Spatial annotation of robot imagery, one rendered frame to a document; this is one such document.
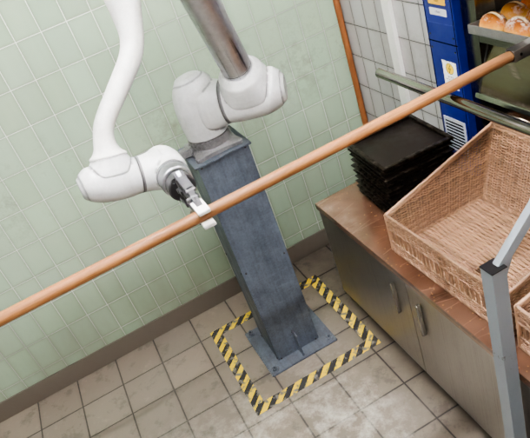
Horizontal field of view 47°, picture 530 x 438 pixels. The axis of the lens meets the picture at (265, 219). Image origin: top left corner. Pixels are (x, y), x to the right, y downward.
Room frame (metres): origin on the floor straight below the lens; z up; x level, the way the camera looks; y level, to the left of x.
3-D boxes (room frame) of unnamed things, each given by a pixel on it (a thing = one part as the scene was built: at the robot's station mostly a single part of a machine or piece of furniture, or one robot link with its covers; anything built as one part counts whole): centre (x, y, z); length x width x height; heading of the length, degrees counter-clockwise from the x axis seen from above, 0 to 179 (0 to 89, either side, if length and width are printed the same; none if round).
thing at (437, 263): (1.44, -0.66, 0.72); 0.56 x 0.49 x 0.28; 14
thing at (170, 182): (1.41, 0.17, 1.20); 0.09 x 0.07 x 0.08; 13
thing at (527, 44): (1.48, -0.80, 1.20); 0.09 x 0.04 x 0.03; 103
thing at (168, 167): (1.48, 0.18, 1.20); 0.09 x 0.06 x 0.09; 103
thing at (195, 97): (2.04, 0.07, 1.17); 0.18 x 0.16 x 0.22; 71
